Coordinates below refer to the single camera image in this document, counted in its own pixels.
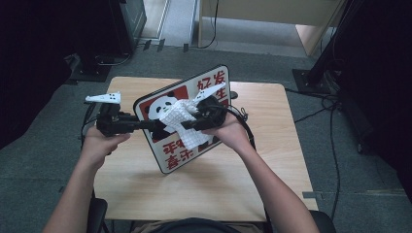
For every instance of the dark round table grommet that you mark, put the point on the dark round table grommet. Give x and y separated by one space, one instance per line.
233 94

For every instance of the person's dark shirt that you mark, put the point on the person's dark shirt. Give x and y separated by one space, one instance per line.
197 226

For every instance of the white waffle cloth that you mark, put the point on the white waffle cloth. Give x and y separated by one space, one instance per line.
178 116

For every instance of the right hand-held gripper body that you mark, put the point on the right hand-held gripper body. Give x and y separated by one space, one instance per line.
212 113

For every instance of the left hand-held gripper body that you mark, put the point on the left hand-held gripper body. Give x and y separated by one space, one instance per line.
111 123

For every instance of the light wooden cabinet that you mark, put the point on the light wooden cabinet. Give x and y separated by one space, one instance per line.
265 11

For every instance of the dark curtain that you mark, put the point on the dark curtain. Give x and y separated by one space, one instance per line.
29 64
382 97

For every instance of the panda picture sign board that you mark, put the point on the panda picture sign board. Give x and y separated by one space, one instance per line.
175 158

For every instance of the person's right hand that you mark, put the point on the person's right hand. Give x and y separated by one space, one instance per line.
233 134

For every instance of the black flat stand base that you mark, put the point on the black flat stand base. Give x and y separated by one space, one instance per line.
89 73

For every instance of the black computer tower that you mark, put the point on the black computer tower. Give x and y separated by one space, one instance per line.
129 22

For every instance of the grey tape piece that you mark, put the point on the grey tape piece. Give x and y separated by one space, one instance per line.
312 195

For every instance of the person's left hand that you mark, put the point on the person's left hand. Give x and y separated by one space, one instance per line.
95 149

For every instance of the black stand with slanted pole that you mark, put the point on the black stand with slanted pole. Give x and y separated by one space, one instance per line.
315 77

